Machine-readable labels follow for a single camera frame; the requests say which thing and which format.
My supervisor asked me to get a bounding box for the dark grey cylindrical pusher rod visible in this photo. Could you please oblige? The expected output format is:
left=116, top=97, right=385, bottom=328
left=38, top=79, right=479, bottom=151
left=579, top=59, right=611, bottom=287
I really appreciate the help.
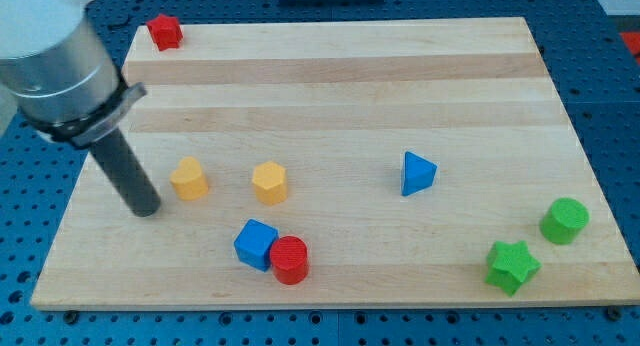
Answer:
left=90, top=128, right=161, bottom=217

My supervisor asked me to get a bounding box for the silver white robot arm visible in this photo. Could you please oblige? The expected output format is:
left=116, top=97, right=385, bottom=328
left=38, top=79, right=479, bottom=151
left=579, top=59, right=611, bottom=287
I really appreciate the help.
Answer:
left=1, top=0, right=161, bottom=217

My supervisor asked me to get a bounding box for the yellow heart block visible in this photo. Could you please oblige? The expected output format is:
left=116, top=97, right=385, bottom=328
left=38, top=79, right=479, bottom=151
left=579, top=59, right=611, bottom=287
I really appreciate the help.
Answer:
left=169, top=156, right=209, bottom=201

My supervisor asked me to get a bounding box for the blue cube block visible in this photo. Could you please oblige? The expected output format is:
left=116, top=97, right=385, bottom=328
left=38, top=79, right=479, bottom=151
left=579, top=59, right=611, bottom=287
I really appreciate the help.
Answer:
left=234, top=219, right=279, bottom=272

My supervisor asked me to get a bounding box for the yellow hexagon block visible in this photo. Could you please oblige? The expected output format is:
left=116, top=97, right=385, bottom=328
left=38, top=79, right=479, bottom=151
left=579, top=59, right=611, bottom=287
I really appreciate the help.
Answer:
left=251, top=161, right=288, bottom=206

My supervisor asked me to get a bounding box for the red star block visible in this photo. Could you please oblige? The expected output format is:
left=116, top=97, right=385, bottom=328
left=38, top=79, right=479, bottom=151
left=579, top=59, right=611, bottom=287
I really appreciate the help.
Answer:
left=146, top=14, right=183, bottom=51

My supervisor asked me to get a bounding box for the red cylinder block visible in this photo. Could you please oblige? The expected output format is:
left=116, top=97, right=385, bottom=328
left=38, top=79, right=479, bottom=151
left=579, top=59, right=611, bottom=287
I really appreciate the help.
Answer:
left=269, top=235, right=309, bottom=285

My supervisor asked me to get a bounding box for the light wooden board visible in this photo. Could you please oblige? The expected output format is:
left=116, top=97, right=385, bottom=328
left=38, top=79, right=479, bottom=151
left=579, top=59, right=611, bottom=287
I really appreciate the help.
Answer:
left=31, top=18, right=639, bottom=311

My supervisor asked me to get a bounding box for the blue triangle block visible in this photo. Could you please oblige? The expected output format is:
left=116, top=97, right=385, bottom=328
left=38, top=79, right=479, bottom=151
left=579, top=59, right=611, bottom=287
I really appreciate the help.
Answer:
left=401, top=151, right=438, bottom=197

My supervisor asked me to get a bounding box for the green star block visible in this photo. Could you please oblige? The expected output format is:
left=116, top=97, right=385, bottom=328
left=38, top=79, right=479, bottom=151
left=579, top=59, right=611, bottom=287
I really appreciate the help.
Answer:
left=485, top=240, right=542, bottom=296

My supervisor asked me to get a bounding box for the green cylinder block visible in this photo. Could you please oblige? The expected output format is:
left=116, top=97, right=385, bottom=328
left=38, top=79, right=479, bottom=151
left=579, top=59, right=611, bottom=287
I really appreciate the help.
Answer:
left=539, top=197, right=590, bottom=245

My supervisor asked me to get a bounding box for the red object at right edge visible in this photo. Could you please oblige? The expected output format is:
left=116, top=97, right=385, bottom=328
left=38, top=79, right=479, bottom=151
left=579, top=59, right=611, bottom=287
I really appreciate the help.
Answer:
left=620, top=31, right=640, bottom=63

